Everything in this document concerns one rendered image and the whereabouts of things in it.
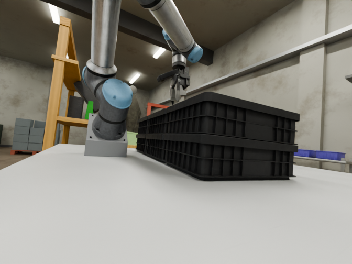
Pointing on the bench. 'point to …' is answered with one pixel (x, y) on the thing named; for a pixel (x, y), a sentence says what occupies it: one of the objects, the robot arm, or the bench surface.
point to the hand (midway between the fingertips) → (174, 100)
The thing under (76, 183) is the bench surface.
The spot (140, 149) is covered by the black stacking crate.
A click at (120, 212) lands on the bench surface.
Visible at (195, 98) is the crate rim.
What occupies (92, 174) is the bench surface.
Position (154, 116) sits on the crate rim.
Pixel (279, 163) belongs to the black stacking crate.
